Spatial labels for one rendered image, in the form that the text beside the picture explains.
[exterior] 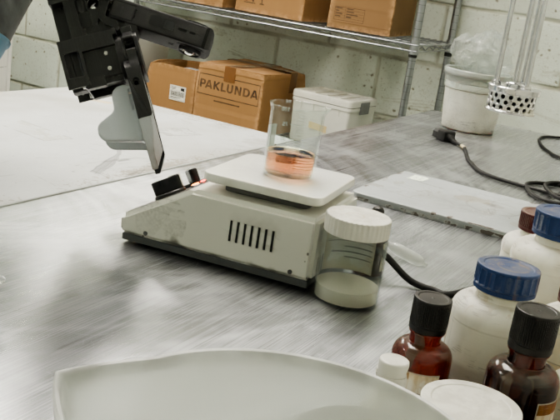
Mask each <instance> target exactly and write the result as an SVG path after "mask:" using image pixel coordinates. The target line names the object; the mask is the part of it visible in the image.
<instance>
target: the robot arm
mask: <svg viewBox="0 0 560 420"><path fill-rule="evenodd" d="M32 1H33V0H0V59H1V57H2V56H3V54H4V53H5V51H6V50H7V49H9V48H10V46H11V40H12V38H13V35H14V34H15V32H16V31H17V29H18V26H19V24H20V22H21V21H22V20H23V17H24V15H25V13H26V11H27V10H28V7H29V6H30V4H31V2H32ZM47 3H48V6H49V7H50V8H51V9H52V15H53V18H54V22H55V25H56V29H57V34H58V37H59V41H60V42H57V48H58V51H59V55H60V58H61V62H62V67H63V71H64V74H65V78H66V81H67V86H68V90H69V91H71V90H72V91H73V93H74V96H77V97H78V101H79V103H84V102H87V101H91V100H94V99H95V100H98V99H102V98H108V97H112V103H113V112H112V114H110V115H109V116H108V117H106V118H105V119H104V120H103V121H102V122H100V123H99V125H98V127H97V130H98V135H99V137H100V138H101V139H102V140H103V141H105V142H106V144H107V145H108V146H109V147H110V148H111V149H113V150H147V154H148V156H149V160H150V163H151V166H152V170H154V171H155V173H156V174H159V173H161V172H162V169H163V163H164V159H165V152H164V149H163V143H162V139H161V136H160V132H159V129H158V123H157V119H156V116H155V112H154V109H153V104H152V100H151V97H150V94H149V91H148V85H147V83H149V78H148V72H147V69H146V65H145V62H144V59H143V54H142V50H141V47H140V44H139V38H141V39H144V40H147V41H149V42H152V43H156V44H159V45H162V46H164V47H167V48H171V49H174V50H177V51H179V52H180V53H181V54H184V55H187V56H189V57H192V58H201V59H206V58H207V57H208V56H209V54H210V52H211V49H212V46H213V39H214V31H213V30H212V29H211V28H210V27H208V26H206V25H203V24H201V23H200V22H194V21H192V20H185V19H182V18H180V17H175V16H173V15H170V14H167V13H165V12H160V11H158V10H155V9H152V8H150V7H145V6H143V5H140V4H137V3H135V2H130V1H128V0H47ZM92 7H95V8H92ZM129 92H131V94H129Z"/></svg>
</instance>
